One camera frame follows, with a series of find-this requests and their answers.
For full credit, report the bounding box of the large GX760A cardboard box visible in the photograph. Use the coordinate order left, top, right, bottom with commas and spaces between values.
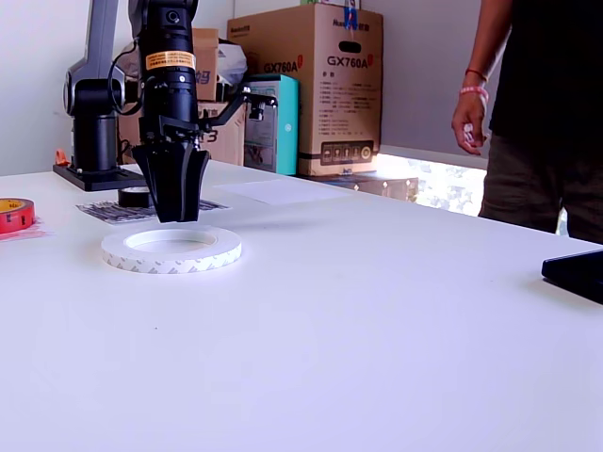
227, 3, 383, 178

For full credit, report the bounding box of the grey roller blind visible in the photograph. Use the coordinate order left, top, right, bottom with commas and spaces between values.
380, 0, 494, 170

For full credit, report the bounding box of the crumpled white plastic bag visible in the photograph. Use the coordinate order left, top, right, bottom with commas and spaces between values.
217, 40, 250, 89

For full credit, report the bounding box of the person in dark shirt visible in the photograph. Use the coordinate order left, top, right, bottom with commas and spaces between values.
478, 0, 603, 246

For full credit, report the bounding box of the wide white tape roll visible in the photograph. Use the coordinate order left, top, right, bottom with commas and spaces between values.
100, 224, 243, 277

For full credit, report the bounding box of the cardboard box with shipping label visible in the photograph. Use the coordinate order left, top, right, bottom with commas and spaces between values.
190, 27, 221, 103

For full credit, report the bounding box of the red tape roll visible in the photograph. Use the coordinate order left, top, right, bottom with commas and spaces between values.
0, 196, 37, 235

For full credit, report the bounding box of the teal product box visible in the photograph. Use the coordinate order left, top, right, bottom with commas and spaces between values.
243, 73, 302, 176

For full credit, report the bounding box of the person's right forearm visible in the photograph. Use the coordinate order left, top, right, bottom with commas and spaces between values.
463, 0, 513, 99

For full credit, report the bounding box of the cardboard box with blue print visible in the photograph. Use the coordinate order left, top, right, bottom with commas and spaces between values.
117, 101, 249, 167

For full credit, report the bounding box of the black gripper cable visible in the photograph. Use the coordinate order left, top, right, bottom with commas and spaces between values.
106, 40, 143, 117

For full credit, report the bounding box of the red scribbled paper sheet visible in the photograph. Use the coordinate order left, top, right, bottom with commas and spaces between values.
0, 214, 56, 242

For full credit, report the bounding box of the pink wristband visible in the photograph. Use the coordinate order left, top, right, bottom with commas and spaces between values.
459, 84, 490, 105

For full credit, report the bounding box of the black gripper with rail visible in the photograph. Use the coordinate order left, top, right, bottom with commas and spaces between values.
130, 112, 211, 225

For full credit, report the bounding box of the black scribbled paper sheet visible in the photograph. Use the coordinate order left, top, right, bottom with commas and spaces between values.
76, 197, 232, 226

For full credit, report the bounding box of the small black tape roll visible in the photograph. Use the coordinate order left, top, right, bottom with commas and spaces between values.
117, 186, 155, 209

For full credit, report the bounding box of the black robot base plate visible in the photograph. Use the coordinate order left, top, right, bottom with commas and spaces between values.
53, 162, 151, 192

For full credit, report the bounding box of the person's right hand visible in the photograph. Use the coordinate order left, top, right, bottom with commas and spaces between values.
450, 95, 491, 156

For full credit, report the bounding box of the plain white paper sheet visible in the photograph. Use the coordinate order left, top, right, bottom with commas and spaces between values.
213, 178, 352, 206

